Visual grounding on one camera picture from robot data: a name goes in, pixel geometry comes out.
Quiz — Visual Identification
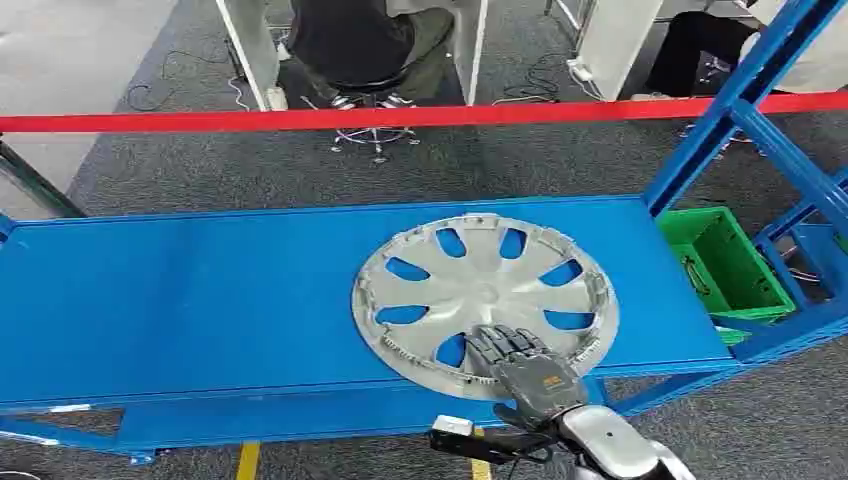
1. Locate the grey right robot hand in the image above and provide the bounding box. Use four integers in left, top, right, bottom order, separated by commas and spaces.
464, 324, 590, 433

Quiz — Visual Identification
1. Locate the silver wheel hubcap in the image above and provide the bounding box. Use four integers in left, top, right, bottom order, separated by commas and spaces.
351, 212, 621, 403

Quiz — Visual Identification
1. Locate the yellow floor tape strip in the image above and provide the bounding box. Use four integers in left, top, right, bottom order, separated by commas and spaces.
470, 426, 494, 480
234, 441, 262, 480

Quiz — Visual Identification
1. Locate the green plastic crate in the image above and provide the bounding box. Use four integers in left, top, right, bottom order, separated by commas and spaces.
655, 205, 798, 347

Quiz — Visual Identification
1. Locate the chrome-legged stool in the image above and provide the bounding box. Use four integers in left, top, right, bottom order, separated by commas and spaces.
299, 71, 423, 166

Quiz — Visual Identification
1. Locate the red barrier tape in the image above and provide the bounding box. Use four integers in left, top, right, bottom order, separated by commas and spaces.
0, 91, 848, 135

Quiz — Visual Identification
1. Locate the white desk panel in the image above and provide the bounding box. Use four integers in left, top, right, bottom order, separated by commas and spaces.
573, 0, 665, 103

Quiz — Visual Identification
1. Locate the blue metal rack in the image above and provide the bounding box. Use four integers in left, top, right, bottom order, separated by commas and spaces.
0, 0, 848, 467

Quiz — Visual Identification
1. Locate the person beside blue rack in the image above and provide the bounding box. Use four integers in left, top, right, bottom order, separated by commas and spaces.
629, 0, 848, 103

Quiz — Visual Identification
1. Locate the person on chrome stool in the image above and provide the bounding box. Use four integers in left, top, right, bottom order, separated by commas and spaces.
286, 0, 457, 111

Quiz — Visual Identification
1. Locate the dark metal bar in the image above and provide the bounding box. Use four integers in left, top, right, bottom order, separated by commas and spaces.
0, 139, 89, 221

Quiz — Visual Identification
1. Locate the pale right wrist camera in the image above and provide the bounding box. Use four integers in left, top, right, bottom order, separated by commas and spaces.
427, 415, 554, 467

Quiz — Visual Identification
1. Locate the black floor cable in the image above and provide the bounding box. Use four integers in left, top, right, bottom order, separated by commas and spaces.
125, 48, 234, 113
492, 52, 572, 107

